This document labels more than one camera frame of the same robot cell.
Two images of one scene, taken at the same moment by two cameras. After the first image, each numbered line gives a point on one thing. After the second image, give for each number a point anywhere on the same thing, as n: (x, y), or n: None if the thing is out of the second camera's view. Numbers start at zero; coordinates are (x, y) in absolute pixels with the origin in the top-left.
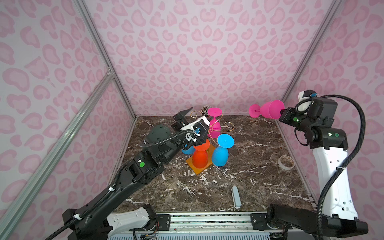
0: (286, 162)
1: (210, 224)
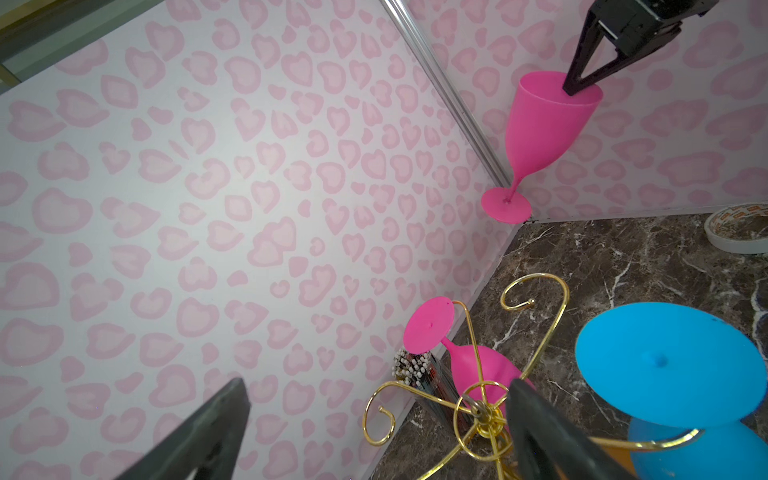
0: (741, 227)
1: None
